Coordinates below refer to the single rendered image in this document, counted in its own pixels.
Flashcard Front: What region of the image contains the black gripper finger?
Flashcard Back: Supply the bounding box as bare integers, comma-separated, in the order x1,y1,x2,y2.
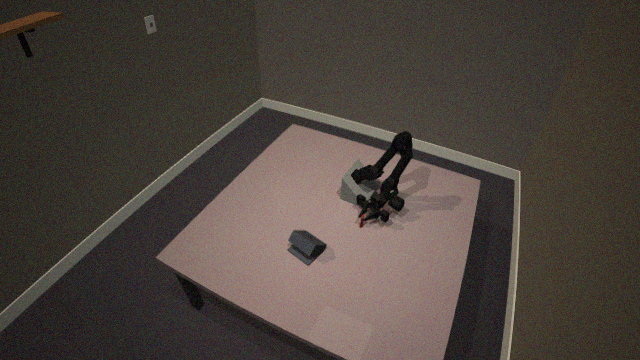
359,202,368,218
364,209,378,222

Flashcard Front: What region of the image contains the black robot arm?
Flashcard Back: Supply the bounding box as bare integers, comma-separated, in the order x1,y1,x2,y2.
351,131,413,211

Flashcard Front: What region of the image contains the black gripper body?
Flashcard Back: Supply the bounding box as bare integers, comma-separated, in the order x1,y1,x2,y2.
357,194,389,223

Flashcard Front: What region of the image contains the grey square panel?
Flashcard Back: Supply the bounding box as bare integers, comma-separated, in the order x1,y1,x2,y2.
287,230,327,266

